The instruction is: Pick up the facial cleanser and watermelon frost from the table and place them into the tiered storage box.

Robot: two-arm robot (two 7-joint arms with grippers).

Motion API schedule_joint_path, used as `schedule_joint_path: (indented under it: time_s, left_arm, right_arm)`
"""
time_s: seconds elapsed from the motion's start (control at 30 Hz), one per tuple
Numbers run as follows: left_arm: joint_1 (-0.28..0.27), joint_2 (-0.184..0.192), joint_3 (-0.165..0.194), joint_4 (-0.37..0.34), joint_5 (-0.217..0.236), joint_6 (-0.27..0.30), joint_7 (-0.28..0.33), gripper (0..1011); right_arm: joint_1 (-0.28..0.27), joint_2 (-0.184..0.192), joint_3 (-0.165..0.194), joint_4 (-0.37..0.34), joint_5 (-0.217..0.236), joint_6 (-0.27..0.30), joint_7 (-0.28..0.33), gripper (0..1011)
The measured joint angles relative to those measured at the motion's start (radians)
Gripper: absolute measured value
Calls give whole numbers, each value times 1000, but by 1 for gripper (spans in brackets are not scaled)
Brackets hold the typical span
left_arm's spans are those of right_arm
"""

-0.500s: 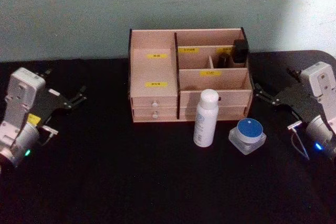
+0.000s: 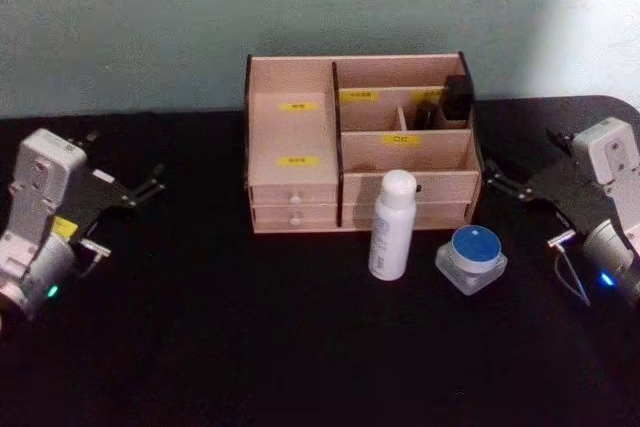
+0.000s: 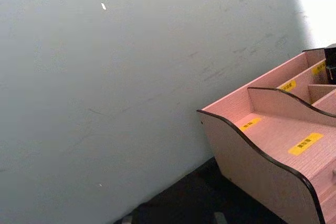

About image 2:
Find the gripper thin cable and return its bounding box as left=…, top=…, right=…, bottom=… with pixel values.
left=546, top=229, right=592, bottom=306
left=73, top=239, right=112, bottom=280

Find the small black bottle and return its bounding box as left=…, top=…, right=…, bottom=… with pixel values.
left=415, top=100, right=439, bottom=130

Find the white spray bottle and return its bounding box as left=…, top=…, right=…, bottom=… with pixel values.
left=367, top=169, right=419, bottom=282

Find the wide wooden drawer black knob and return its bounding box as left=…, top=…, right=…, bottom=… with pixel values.
left=343, top=172, right=482, bottom=206

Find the black table cloth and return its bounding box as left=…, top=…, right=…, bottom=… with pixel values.
left=0, top=95, right=640, bottom=427

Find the pale wooden desk organizer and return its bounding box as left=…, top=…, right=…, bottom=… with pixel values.
left=243, top=50, right=485, bottom=236

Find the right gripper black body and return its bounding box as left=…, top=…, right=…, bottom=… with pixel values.
left=523, top=152, right=617, bottom=236

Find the clear jar with blue lid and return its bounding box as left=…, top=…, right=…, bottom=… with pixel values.
left=434, top=225, right=510, bottom=297

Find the small wooden drawer white knob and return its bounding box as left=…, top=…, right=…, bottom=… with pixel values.
left=252, top=204, right=339, bottom=229
left=250, top=183, right=339, bottom=208

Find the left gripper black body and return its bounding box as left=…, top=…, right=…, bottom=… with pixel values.
left=51, top=168, right=139, bottom=248

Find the right gripper thin cable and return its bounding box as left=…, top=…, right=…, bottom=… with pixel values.
left=546, top=229, right=592, bottom=306

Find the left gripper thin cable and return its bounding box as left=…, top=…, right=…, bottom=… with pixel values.
left=73, top=239, right=112, bottom=280

